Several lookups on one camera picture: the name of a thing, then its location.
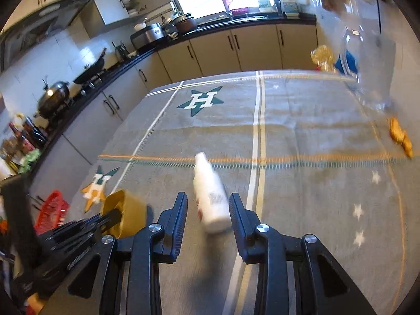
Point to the white plastic bottle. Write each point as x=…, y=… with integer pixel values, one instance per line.
x=211, y=200

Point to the brown cooking pot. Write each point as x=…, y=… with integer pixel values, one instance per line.
x=183, y=24

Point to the black wok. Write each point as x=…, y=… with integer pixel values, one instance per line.
x=90, y=70

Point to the open dish shelf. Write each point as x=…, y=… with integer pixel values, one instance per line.
x=131, y=6

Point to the silver electric cooker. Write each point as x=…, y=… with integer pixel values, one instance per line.
x=147, y=36

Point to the small white green box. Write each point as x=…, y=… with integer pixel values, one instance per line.
x=290, y=9

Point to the olive plastic container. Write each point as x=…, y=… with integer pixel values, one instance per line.
x=131, y=210

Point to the black kitchen countertop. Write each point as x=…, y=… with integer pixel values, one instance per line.
x=262, y=20

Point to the red label sauce bottle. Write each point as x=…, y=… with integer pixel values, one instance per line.
x=18, y=137

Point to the yellow plastic bag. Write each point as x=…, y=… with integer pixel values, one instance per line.
x=323, y=59

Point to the red plastic basket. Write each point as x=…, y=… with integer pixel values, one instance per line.
x=52, y=210

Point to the blue plastic bag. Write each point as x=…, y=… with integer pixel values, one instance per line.
x=349, y=64

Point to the green cloth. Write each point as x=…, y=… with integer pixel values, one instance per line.
x=31, y=160

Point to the orange peel pieces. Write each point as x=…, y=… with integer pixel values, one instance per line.
x=398, y=134

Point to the beige lower kitchen cabinets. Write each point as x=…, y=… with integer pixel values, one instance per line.
x=213, y=52

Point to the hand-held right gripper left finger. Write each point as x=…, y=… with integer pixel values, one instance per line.
x=177, y=229

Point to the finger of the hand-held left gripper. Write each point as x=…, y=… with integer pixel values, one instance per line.
x=105, y=220

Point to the glass range hood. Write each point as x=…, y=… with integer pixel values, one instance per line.
x=32, y=29

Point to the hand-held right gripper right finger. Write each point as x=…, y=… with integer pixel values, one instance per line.
x=239, y=229

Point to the grey star-print tablecloth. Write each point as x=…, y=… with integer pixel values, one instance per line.
x=295, y=137

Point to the glass pitcher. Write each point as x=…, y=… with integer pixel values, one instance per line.
x=374, y=72

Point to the dark sauce bottle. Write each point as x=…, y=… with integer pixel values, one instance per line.
x=36, y=134

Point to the dark kettle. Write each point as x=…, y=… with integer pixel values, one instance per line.
x=123, y=52

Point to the lidded steel wok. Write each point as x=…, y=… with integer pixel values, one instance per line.
x=54, y=100

